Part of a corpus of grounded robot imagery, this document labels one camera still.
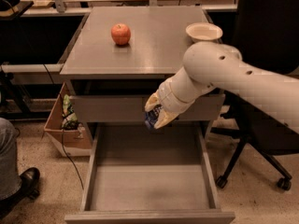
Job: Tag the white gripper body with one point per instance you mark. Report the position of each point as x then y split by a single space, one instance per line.
167 99

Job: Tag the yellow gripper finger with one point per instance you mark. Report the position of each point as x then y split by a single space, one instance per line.
152 102
163 118

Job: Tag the blue rxbar snack bar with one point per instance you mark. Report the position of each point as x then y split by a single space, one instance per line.
152 116

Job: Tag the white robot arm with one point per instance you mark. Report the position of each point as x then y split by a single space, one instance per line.
207 66

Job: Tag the grey drawer cabinet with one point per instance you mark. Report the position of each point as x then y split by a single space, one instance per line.
97 66

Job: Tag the open middle drawer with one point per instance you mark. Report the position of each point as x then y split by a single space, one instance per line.
136 176

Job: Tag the closed top drawer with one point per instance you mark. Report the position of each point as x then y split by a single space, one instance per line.
113 109

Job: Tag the white paper bowl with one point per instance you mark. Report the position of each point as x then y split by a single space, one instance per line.
203 31

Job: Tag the red apple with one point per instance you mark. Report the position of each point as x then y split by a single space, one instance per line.
120 34

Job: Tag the green snack bag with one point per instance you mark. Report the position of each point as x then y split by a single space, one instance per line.
70 121

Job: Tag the cardboard box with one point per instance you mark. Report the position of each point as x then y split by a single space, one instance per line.
72 143

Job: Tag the black office chair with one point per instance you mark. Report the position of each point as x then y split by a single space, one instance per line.
266 33

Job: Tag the black leather shoe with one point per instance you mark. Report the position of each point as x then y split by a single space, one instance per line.
29 183

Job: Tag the jeans clad leg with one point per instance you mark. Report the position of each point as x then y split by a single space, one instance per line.
10 181

